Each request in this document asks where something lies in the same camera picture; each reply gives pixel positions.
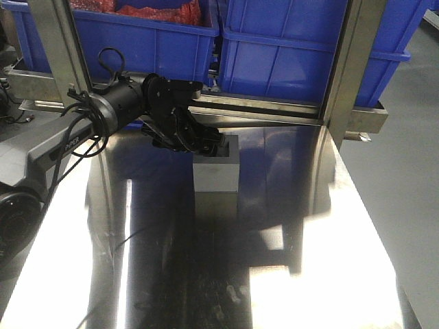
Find large blue bin left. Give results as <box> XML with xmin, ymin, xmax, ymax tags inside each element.
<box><xmin>1</xmin><ymin>1</ymin><xmax>220</xmax><ymax>84</ymax></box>

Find gray robot arm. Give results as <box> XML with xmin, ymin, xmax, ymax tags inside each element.
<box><xmin>1</xmin><ymin>73</ymin><xmax>224</xmax><ymax>264</ymax></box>

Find stainless steel shelf frame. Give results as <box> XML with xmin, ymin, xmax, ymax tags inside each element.
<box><xmin>6</xmin><ymin>1</ymin><xmax>387</xmax><ymax>146</ymax></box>

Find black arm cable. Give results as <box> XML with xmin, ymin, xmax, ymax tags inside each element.
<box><xmin>40</xmin><ymin>47</ymin><xmax>138</xmax><ymax>213</ymax></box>

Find red items in bin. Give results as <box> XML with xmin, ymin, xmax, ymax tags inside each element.
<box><xmin>69</xmin><ymin>1</ymin><xmax>203</xmax><ymax>26</ymax></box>

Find gray hollow base block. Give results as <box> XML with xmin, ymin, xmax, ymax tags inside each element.
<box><xmin>193</xmin><ymin>135</ymin><xmax>240</xmax><ymax>193</ymax></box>

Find large blue bin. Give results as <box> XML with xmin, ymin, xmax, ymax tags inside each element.
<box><xmin>1</xmin><ymin>1</ymin><xmax>220</xmax><ymax>84</ymax></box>
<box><xmin>218</xmin><ymin>1</ymin><xmax>429</xmax><ymax>108</ymax></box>

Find large blue bin right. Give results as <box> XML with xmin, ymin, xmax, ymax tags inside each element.
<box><xmin>218</xmin><ymin>1</ymin><xmax>429</xmax><ymax>108</ymax></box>

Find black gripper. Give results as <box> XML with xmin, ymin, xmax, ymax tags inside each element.
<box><xmin>141</xmin><ymin>104</ymin><xmax>225</xmax><ymax>153</ymax></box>

